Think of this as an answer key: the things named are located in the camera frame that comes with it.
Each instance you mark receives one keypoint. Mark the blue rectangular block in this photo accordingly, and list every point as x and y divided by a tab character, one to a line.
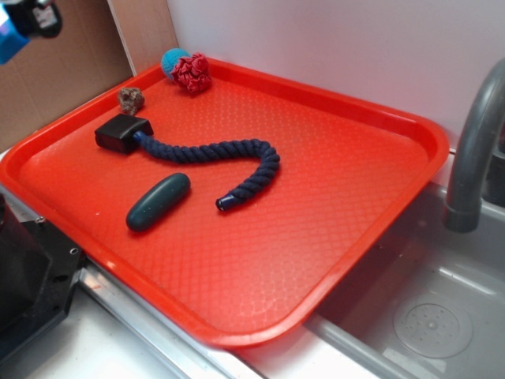
11	40

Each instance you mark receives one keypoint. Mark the red plastic tray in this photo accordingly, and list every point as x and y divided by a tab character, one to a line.
290	185

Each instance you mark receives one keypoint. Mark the dark green oval capsule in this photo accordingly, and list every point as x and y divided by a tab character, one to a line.
157	202

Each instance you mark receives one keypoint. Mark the crumpled red cloth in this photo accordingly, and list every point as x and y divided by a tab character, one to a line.
192	73

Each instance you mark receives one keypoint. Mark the black leather pouch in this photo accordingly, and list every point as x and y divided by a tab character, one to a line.
119	133

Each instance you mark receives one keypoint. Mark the teal crochet ball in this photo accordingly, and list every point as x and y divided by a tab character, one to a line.
170	59

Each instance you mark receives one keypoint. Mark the grey plastic sink basin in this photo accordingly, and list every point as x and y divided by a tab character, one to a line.
423	302

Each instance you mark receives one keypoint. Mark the brown cardboard panel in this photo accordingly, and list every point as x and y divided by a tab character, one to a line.
102	43

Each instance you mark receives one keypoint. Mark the grey sink faucet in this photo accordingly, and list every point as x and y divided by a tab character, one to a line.
477	173

